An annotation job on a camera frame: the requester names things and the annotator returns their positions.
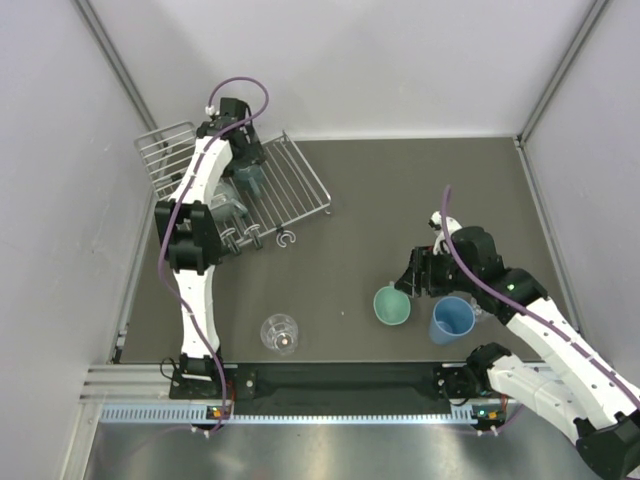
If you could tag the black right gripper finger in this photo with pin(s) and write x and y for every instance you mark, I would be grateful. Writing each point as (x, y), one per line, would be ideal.
(417, 264)
(411, 287)

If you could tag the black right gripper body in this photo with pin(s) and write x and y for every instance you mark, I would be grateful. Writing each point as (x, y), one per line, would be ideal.
(446, 275)

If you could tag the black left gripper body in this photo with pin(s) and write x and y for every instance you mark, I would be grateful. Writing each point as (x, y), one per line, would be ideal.
(249, 153)

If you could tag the blue-grey ceramic mug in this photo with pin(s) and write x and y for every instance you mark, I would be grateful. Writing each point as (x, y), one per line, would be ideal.
(250, 179)

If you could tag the green teal mug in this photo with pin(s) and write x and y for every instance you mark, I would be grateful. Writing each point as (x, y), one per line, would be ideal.
(392, 307)

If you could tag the grey round ceramic cup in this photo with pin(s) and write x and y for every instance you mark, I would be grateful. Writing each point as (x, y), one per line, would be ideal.
(225, 203)

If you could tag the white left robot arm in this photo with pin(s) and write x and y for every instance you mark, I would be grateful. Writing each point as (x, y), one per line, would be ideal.
(191, 247)

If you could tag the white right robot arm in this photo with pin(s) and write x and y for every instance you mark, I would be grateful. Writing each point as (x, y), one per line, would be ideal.
(590, 403)

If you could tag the clear wine glass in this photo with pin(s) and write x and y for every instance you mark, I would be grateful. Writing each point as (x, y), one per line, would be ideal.
(480, 314)

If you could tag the blue plastic cup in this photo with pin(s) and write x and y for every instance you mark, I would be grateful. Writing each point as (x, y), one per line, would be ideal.
(452, 318)

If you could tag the small metal c-shaped hook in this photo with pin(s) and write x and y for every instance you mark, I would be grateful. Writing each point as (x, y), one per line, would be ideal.
(285, 238)

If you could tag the clear glass tumbler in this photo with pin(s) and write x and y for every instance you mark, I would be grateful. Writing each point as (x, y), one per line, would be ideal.
(279, 333)

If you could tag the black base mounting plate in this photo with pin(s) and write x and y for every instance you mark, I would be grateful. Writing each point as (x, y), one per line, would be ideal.
(352, 388)

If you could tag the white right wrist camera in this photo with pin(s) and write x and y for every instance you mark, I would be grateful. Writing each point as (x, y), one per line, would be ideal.
(437, 223)

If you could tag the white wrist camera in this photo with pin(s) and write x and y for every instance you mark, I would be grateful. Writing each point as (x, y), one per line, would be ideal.
(437, 223)
(229, 107)

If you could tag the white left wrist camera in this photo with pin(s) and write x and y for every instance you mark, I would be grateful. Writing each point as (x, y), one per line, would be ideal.
(229, 107)

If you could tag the metal wire dish rack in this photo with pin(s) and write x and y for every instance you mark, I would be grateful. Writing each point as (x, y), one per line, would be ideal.
(291, 190)

